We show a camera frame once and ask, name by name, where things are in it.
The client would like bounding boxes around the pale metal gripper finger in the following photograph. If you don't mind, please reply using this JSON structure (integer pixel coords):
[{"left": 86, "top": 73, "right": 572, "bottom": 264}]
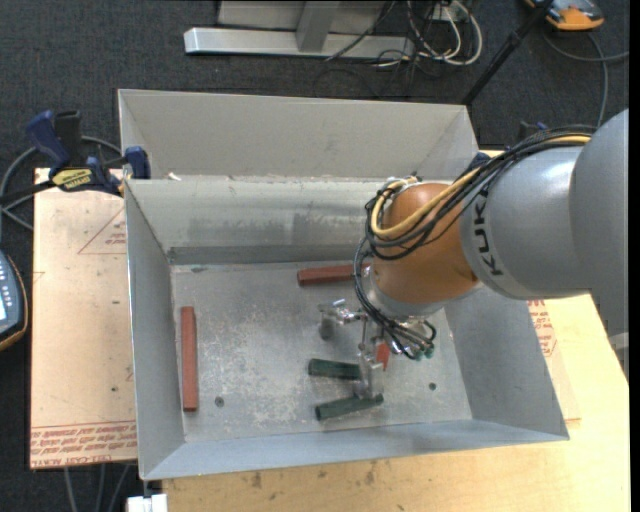
[
  {"left": 352, "top": 349, "right": 384, "bottom": 401},
  {"left": 317, "top": 298, "right": 364, "bottom": 342}
]

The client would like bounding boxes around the dark green flat block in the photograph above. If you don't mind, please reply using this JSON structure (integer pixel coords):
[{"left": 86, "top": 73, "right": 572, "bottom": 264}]
[
  {"left": 314, "top": 392, "right": 385, "bottom": 422},
  {"left": 307, "top": 357, "right": 362, "bottom": 381}
]

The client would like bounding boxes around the red-brown flat block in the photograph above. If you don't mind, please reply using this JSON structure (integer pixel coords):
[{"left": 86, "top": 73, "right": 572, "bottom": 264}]
[
  {"left": 179, "top": 305, "right": 200, "bottom": 413},
  {"left": 296, "top": 263, "right": 374, "bottom": 287}
]

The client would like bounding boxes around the grey metal bin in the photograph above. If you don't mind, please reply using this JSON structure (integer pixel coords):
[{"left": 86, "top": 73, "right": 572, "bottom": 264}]
[{"left": 117, "top": 88, "right": 570, "bottom": 482}]

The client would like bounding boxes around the brown cardboard board red print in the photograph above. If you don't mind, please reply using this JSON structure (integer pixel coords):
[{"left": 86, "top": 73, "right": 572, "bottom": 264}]
[{"left": 29, "top": 167, "right": 584, "bottom": 471}]

